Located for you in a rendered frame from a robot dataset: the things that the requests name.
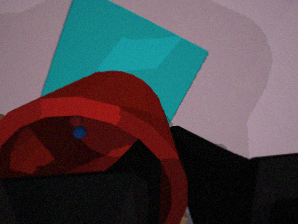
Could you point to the tan wooden beam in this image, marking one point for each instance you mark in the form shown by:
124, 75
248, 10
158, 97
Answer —
184, 217

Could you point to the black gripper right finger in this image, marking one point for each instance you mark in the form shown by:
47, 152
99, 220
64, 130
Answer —
228, 188

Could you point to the red cup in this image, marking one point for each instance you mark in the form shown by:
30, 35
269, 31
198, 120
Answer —
118, 108

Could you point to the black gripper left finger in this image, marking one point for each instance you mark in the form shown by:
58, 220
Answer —
128, 192

